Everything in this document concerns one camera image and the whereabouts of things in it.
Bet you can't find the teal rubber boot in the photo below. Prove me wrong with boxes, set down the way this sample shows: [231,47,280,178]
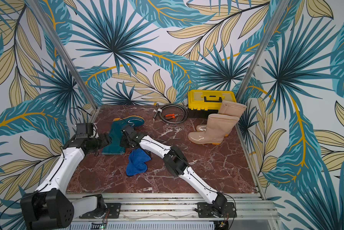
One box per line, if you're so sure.
[102,116,145,155]

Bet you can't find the blue grey cloth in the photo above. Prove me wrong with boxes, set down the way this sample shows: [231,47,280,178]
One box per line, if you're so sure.
[126,148,151,177]

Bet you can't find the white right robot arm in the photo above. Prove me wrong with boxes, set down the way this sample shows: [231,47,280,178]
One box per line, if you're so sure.
[121,125,227,217]

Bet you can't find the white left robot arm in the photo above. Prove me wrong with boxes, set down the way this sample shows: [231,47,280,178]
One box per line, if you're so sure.
[20,123,112,230]

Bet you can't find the yellow black toolbox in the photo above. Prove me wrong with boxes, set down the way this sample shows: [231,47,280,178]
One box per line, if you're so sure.
[187,90,236,118]

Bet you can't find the coiled black cable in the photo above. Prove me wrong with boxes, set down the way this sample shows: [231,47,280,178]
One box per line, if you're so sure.
[153,103,189,124]

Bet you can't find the red handled pliers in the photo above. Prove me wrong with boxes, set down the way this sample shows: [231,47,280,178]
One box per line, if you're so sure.
[164,114,181,121]

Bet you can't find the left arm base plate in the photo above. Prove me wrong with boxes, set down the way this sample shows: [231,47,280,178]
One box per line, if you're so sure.
[79,203,121,219]

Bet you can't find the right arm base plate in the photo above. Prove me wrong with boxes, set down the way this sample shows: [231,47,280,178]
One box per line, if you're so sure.
[194,202,237,218]

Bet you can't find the left aluminium frame post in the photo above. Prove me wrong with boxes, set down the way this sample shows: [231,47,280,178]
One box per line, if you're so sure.
[27,0,98,110]

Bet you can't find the aluminium frame post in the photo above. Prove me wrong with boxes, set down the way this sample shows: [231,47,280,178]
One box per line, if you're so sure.
[236,0,289,102]
[27,0,98,110]

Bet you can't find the aluminium front rail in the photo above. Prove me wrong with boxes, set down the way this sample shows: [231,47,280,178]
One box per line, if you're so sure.
[31,192,284,230]

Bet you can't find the right aluminium frame post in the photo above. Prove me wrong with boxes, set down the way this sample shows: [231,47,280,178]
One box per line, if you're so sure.
[236,0,289,102]

